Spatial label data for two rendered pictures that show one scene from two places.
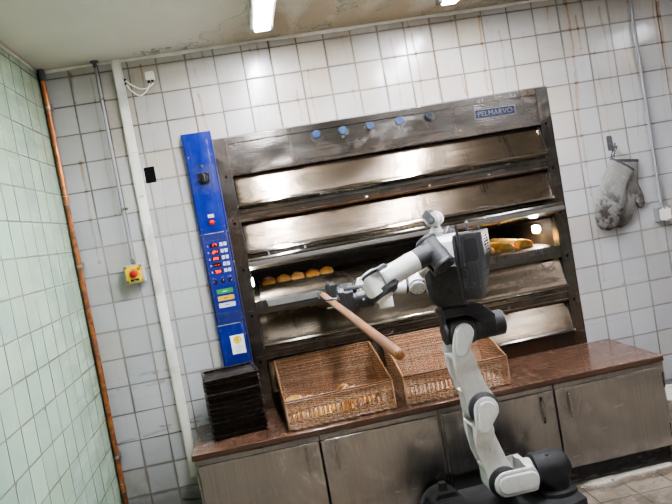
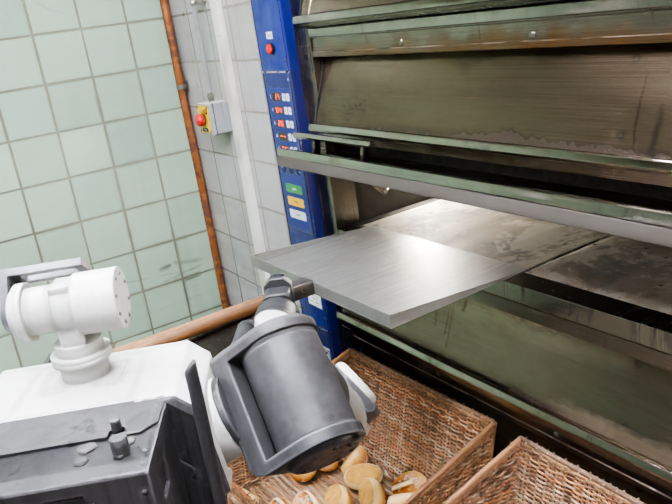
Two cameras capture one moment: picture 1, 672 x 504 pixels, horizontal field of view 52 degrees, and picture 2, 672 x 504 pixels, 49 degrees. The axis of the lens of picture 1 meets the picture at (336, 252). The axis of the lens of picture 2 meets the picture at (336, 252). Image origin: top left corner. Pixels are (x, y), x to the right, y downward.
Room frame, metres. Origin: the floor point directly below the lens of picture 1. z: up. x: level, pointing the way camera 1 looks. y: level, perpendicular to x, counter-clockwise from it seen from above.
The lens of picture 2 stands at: (3.02, -1.24, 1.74)
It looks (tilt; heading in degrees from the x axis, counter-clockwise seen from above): 18 degrees down; 66
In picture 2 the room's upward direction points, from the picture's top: 8 degrees counter-clockwise
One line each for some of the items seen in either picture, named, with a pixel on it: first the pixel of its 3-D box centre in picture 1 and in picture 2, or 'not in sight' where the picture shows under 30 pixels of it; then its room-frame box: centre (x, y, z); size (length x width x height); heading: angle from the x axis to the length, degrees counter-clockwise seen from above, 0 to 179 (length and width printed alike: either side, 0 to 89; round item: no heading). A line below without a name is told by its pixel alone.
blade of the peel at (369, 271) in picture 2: (316, 290); (378, 261); (3.72, 0.14, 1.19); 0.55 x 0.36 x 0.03; 97
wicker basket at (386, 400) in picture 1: (331, 382); (344, 467); (3.57, 0.14, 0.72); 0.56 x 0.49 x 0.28; 98
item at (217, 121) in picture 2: (135, 273); (213, 117); (3.69, 1.08, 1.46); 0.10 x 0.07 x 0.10; 97
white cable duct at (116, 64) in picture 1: (155, 271); (236, 120); (3.73, 0.98, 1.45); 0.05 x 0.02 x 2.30; 97
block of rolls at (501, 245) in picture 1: (481, 248); not in sight; (4.41, -0.93, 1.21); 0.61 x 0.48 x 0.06; 7
